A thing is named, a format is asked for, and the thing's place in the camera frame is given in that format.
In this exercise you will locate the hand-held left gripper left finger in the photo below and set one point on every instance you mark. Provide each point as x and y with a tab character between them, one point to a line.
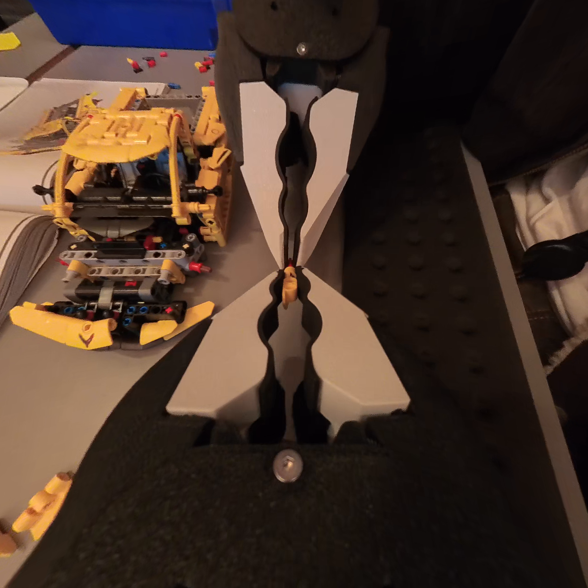
220	363

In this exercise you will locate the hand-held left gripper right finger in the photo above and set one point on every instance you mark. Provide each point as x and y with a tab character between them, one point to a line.
358	363

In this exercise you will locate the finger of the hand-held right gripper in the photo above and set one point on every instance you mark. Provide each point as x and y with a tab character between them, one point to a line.
333	147
257	147

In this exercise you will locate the yellow connector brick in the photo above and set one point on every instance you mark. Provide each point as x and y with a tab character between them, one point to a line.
290	287

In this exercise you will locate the yellow arrow panel assembly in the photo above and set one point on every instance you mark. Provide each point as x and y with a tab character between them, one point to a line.
69	328

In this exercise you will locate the yellow panel with black pins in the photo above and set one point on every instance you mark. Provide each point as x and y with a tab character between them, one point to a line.
183	317

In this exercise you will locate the pile of small coloured pins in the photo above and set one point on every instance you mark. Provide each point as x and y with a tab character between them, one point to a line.
202	64

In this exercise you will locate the yellow toy car model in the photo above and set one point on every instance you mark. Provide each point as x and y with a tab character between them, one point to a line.
119	133

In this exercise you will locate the blue plastic bin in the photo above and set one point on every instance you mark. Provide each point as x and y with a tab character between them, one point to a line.
128	23

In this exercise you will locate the black badge reel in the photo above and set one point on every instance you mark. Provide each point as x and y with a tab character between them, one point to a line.
556	259

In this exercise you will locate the yellow long panel brick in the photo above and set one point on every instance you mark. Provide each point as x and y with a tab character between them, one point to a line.
43	505

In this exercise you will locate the open instruction booklet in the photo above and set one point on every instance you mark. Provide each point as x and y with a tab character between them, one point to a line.
27	101

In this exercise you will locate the yellow paper slip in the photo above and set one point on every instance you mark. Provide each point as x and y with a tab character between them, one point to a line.
8	41

